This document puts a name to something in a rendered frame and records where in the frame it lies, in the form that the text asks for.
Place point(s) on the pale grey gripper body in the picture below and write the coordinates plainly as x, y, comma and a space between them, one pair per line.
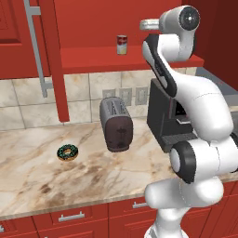
149, 24

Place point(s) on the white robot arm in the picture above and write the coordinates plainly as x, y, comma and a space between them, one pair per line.
201, 102

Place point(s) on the tall red cabinet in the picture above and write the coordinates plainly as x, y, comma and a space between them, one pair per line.
217, 37

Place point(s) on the open red cabinet door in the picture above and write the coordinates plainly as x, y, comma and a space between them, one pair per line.
55, 62

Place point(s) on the closed red cabinet door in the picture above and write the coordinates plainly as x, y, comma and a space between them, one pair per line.
15, 40

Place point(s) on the red base cabinet door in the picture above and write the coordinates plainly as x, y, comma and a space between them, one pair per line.
130, 226
77, 231
217, 217

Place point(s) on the red and white can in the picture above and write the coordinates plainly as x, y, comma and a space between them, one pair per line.
122, 45

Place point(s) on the black coffee machine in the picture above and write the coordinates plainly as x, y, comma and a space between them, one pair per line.
159, 117

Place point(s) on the grey and black toaster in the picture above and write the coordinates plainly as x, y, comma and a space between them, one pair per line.
117, 127

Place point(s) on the green frosted donut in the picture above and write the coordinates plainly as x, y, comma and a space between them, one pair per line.
63, 156

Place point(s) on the red drawer front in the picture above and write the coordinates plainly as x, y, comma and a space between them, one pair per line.
122, 207
93, 214
18, 227

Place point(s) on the open red wall cabinet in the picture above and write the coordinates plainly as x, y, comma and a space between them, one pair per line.
93, 59

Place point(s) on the grey wall outlet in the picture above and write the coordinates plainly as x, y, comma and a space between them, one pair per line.
141, 95
108, 94
125, 96

